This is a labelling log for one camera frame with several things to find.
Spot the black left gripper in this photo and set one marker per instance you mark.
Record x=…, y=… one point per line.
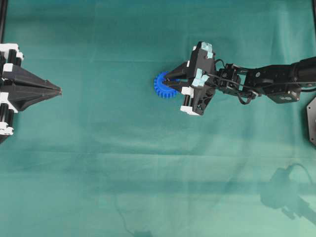
x=17, y=98

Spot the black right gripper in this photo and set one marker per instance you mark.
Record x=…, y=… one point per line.
x=198, y=91

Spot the blue plastic gear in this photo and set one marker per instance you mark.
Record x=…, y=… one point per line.
x=161, y=89

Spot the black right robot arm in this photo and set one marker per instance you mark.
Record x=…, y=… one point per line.
x=280, y=83

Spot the green table mat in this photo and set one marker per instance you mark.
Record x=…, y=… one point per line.
x=110, y=158

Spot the black aluminium frame rail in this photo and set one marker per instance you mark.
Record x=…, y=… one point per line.
x=3, y=14

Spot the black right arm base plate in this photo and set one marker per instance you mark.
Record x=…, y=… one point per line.
x=311, y=120

